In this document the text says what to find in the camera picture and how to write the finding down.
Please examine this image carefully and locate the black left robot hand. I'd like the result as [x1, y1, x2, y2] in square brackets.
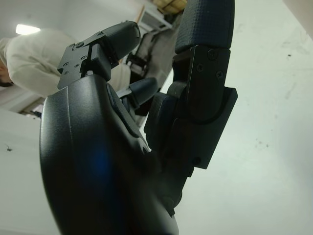
[39, 0, 239, 235]

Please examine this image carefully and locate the person in cream jacket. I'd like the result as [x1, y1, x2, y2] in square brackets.
[0, 28, 132, 98]

